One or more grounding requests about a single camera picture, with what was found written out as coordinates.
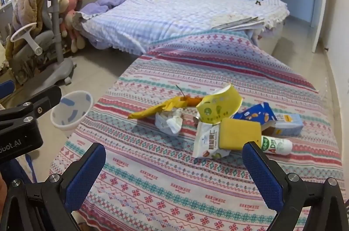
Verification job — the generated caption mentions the grey desk chair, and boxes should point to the grey desk chair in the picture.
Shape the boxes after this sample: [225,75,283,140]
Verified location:
[5,0,77,85]

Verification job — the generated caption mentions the striped patterned blanket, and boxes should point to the striped patterned blanket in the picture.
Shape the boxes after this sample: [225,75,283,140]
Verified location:
[49,29,346,231]

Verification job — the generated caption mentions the yellow sponge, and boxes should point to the yellow sponge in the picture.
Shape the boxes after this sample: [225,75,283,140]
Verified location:
[219,118,262,151]

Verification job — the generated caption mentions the small white bin blue marks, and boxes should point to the small white bin blue marks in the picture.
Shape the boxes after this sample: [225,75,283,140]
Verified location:
[50,91,94,131]

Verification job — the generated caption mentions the stack of papers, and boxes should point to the stack of papers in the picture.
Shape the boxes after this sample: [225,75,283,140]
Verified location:
[211,11,267,30]

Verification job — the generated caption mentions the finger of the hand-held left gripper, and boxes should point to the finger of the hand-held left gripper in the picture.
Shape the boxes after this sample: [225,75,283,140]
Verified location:
[0,80,15,98]
[0,85,62,127]

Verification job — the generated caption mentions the blue drink carton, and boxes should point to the blue drink carton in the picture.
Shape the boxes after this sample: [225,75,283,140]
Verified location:
[233,102,304,137]

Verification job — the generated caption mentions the white green drink bottle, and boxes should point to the white green drink bottle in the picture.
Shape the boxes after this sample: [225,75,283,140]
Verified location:
[260,135,293,153]

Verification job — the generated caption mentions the orange peel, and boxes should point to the orange peel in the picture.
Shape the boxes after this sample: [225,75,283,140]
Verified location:
[181,96,204,107]

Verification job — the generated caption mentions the pink plush toy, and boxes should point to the pink plush toy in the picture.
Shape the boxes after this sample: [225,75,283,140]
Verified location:
[58,0,87,53]

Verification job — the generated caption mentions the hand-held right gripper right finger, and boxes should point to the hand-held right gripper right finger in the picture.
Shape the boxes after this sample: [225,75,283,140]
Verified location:
[242,142,349,231]

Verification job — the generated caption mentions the dark blue cloth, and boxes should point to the dark blue cloth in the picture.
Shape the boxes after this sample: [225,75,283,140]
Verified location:
[0,155,38,186]

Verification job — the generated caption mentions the crumpled white tissue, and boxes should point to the crumpled white tissue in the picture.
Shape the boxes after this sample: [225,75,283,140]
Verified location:
[155,108,184,135]

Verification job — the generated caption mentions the white snack wrapper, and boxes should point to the white snack wrapper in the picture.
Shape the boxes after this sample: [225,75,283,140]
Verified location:
[192,122,233,159]

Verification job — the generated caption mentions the yellow banana peel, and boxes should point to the yellow banana peel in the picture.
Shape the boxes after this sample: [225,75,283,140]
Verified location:
[127,96,189,120]

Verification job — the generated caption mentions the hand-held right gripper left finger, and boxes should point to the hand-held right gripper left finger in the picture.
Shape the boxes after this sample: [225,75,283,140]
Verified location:
[0,142,107,231]

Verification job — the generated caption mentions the yellow green paper bowl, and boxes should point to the yellow green paper bowl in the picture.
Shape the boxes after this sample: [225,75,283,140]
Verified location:
[196,83,243,126]

